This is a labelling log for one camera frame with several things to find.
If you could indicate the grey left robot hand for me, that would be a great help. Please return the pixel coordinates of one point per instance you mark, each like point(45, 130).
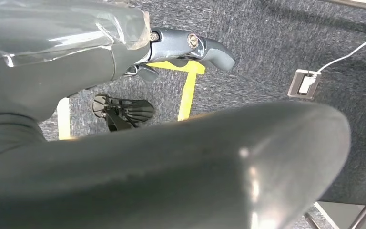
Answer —
point(170, 177)

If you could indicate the black robot foot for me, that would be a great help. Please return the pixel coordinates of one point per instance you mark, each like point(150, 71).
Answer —
point(116, 118)

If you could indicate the yellow floor tape strip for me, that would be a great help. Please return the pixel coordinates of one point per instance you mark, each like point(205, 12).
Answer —
point(63, 120)
point(186, 98)
point(192, 68)

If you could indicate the metal floor outlet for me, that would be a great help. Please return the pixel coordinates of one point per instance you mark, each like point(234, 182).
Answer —
point(296, 85)

